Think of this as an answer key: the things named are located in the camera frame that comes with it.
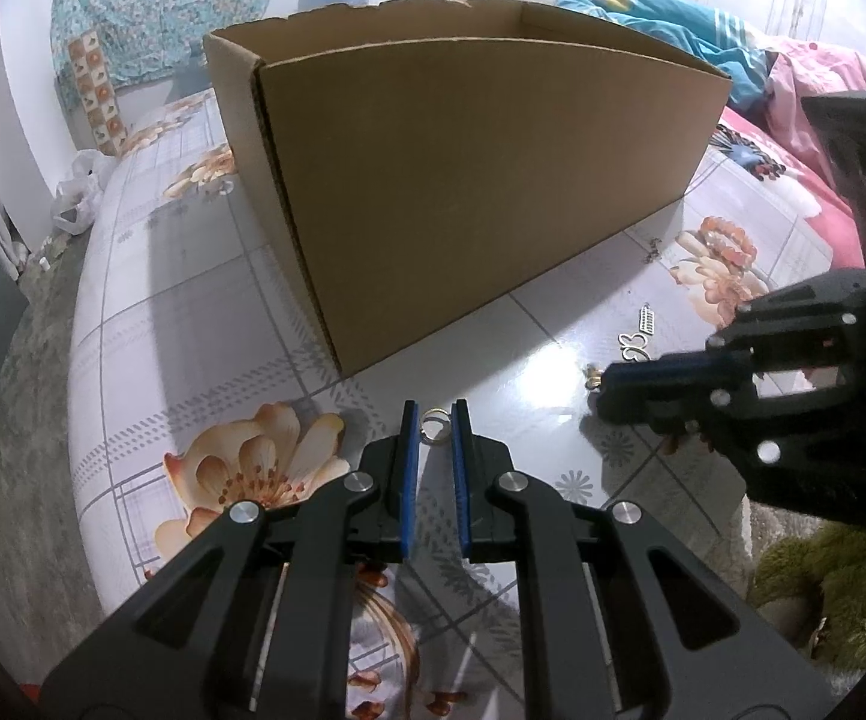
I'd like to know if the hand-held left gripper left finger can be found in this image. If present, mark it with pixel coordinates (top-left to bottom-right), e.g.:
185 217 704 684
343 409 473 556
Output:
41 399 423 720

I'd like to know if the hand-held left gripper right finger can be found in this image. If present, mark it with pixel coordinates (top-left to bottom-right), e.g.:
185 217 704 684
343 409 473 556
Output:
452 399 831 720

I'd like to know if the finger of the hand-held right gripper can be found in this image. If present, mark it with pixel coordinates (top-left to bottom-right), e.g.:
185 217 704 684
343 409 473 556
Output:
604 272 866 392
596 367 866 518

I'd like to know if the brown cardboard box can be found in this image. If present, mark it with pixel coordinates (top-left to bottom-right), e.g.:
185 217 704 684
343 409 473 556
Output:
203 0 734 377

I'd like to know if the hot pink floral blanket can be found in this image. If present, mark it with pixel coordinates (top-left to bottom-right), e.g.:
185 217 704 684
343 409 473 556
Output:
718 109 865 271

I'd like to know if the light pink quilt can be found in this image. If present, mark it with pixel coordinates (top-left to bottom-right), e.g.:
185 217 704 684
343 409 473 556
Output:
766 34 866 181

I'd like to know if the green fuzzy cloth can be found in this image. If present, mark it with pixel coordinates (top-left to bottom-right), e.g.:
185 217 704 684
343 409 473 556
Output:
748 525 866 672

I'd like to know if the floral tablecloth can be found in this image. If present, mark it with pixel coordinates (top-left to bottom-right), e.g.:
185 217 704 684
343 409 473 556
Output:
69 86 865 720

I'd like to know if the blue cartoon blanket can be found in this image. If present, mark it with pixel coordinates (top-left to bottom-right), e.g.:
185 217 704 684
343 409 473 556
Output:
557 0 779 113

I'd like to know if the white plastic bag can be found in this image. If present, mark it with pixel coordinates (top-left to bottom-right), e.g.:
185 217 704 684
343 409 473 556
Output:
50 150 115 233

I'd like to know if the teal floral hanging cloth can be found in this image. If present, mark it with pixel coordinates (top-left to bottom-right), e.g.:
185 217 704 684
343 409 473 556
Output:
54 0 300 87

